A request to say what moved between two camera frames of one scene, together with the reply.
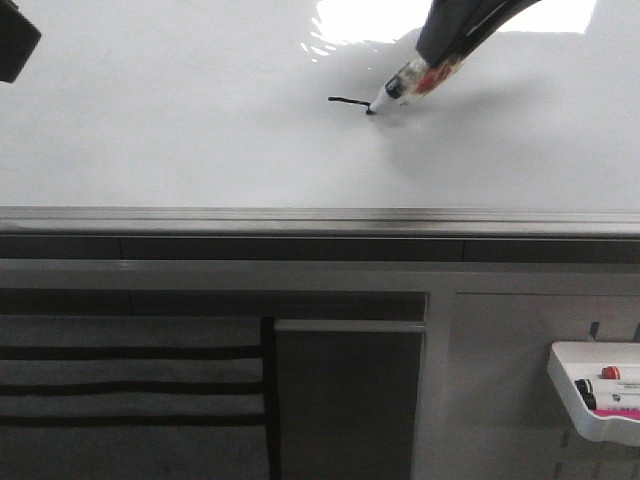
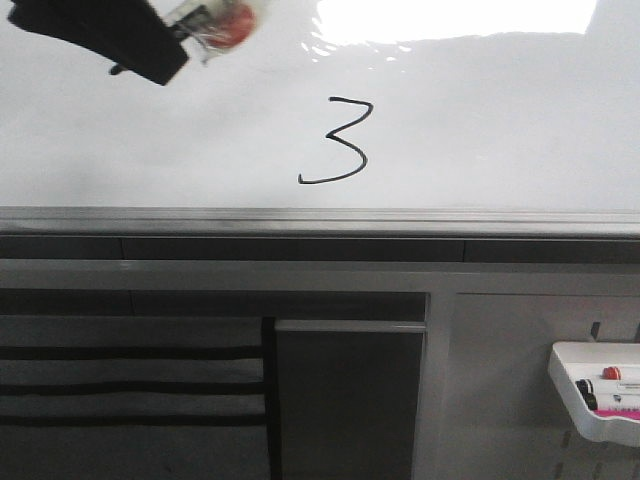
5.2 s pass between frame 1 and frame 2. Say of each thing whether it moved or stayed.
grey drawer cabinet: stayed
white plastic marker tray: stayed
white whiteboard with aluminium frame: stayed
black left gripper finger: moved
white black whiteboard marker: moved
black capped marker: stayed
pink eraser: stayed
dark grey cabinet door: stayed
